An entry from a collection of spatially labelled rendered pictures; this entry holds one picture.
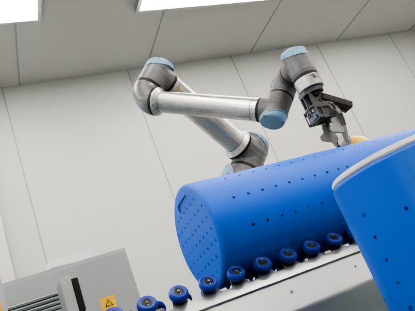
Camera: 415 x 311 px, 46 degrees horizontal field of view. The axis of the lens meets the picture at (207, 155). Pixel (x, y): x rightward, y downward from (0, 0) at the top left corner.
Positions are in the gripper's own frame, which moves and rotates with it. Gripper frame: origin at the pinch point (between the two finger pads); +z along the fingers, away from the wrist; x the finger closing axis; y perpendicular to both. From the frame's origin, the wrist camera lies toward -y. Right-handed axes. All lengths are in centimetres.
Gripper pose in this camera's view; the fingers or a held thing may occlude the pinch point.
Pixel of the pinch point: (343, 141)
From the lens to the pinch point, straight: 163.7
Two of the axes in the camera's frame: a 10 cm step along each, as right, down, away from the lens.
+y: -8.8, 1.9, -4.3
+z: 3.5, 8.8, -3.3
